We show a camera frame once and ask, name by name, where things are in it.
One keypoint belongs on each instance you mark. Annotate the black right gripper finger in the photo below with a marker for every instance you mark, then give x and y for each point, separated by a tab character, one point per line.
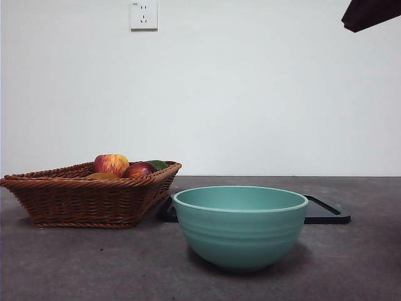
369	12

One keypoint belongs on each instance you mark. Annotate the teal ribbed bowl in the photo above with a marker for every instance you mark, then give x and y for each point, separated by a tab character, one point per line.
241	238

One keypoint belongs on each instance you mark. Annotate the brown-green kiwi fruit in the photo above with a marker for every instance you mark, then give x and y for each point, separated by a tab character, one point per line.
101	176

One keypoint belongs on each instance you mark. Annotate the black rectangular tray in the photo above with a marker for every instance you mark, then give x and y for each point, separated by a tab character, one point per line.
329	216

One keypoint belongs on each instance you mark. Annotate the green avocado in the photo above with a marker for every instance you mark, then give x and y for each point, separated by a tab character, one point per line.
159	164

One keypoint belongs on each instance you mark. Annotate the dark red apple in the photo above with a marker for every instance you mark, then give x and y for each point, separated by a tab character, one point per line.
138	171

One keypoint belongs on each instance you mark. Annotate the red and yellow apple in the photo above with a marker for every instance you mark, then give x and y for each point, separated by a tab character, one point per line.
109	164

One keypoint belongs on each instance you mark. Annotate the brown wicker basket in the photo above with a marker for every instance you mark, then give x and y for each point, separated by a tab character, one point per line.
78	200

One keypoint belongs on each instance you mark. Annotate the white wall socket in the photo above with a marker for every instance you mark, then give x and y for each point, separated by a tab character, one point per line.
144	15

